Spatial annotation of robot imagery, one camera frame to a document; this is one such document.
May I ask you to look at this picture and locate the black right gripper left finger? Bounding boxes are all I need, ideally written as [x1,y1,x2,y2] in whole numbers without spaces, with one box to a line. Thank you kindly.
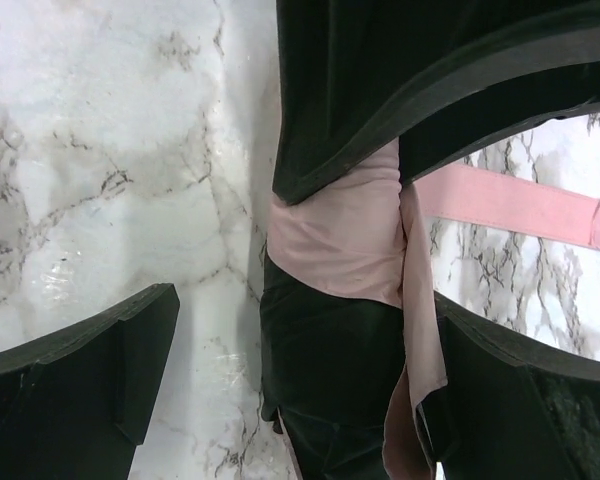
[0,283,180,480]

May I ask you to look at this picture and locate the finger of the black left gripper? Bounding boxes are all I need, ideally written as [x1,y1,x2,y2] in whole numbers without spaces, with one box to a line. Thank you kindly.
[273,1,600,205]
[399,97,600,184]

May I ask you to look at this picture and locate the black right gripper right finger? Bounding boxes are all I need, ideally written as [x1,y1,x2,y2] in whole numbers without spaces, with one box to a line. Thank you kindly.
[416,294,600,480]

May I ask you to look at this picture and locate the pink folding umbrella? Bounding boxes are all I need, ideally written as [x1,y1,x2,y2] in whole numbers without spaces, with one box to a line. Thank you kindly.
[260,141,600,479]

